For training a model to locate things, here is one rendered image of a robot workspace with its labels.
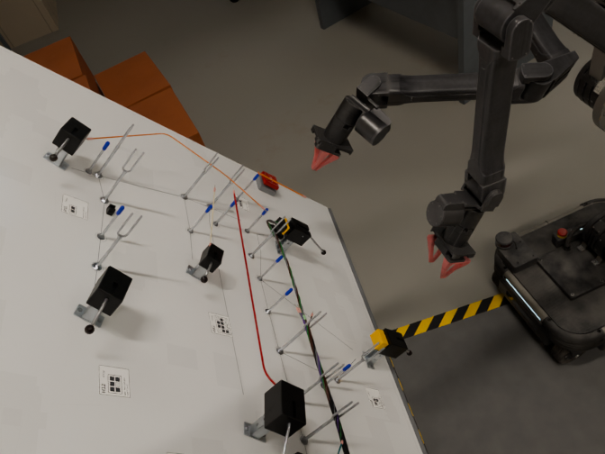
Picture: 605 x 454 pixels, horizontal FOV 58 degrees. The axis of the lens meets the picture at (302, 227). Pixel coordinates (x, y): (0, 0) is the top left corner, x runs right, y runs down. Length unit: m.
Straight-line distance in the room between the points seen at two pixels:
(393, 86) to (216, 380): 0.76
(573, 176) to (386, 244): 1.01
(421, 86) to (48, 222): 0.85
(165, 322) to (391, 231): 1.94
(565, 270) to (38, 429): 1.97
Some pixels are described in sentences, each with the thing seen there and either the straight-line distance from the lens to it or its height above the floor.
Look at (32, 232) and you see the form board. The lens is 1.01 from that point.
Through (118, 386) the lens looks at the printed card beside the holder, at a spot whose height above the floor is 1.46.
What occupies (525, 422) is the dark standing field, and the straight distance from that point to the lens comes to 2.32.
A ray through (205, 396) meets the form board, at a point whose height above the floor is 1.33.
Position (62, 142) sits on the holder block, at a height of 1.61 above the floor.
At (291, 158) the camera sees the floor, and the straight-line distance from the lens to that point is 3.36.
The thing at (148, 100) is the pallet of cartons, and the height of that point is 0.45.
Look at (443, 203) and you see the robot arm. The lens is 1.19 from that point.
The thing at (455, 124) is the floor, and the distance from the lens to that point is 3.37.
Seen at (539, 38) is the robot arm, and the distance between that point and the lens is 1.47.
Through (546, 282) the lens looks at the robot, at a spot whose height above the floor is 0.24.
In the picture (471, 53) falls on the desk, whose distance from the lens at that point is 3.36.
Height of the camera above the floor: 2.15
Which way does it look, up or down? 47 degrees down
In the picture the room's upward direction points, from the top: 19 degrees counter-clockwise
